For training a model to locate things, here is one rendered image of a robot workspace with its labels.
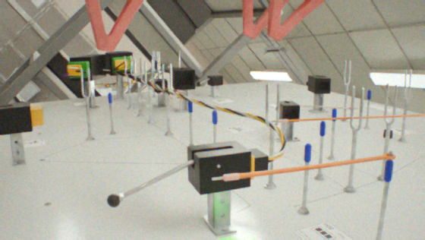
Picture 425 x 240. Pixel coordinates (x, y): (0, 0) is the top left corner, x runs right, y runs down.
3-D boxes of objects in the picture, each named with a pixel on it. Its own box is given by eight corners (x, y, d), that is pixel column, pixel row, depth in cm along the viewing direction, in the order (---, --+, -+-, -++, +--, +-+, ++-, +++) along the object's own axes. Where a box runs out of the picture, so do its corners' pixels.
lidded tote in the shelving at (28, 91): (3, 80, 646) (16, 67, 651) (7, 80, 684) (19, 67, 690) (26, 103, 666) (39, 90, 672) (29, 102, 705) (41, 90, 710)
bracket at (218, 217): (202, 217, 45) (201, 178, 44) (221, 214, 46) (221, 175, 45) (216, 236, 41) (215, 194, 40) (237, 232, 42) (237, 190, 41)
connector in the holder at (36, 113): (32, 121, 65) (30, 105, 65) (43, 120, 66) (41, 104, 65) (32, 127, 62) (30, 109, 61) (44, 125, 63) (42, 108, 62)
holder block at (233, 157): (187, 181, 43) (187, 146, 42) (234, 173, 45) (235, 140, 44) (199, 195, 40) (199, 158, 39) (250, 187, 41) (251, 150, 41)
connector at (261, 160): (218, 170, 44) (218, 153, 43) (257, 164, 45) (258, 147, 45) (228, 180, 41) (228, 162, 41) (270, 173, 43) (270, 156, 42)
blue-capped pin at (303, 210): (294, 211, 46) (299, 142, 44) (305, 208, 47) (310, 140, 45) (301, 216, 45) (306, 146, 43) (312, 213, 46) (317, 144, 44)
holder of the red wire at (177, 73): (187, 103, 111) (187, 64, 108) (196, 113, 98) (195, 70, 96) (169, 104, 110) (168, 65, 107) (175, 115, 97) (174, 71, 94)
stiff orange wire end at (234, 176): (209, 179, 31) (209, 172, 31) (389, 156, 35) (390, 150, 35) (213, 185, 30) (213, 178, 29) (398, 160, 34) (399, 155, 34)
